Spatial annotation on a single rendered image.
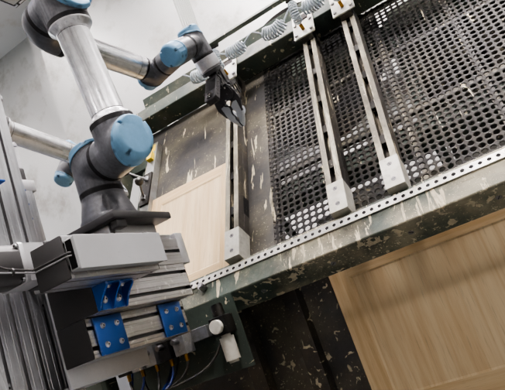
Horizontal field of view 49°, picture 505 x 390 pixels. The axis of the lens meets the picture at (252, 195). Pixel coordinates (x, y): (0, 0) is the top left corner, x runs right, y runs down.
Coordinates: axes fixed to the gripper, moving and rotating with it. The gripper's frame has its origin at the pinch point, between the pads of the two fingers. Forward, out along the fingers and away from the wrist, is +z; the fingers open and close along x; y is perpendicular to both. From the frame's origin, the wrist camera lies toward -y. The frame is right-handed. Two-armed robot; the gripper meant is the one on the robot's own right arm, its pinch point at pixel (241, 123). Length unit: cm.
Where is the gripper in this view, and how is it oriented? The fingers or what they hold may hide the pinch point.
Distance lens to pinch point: 186.3
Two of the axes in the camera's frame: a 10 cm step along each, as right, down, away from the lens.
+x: -8.1, 4.0, 4.2
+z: 5.2, 8.3, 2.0
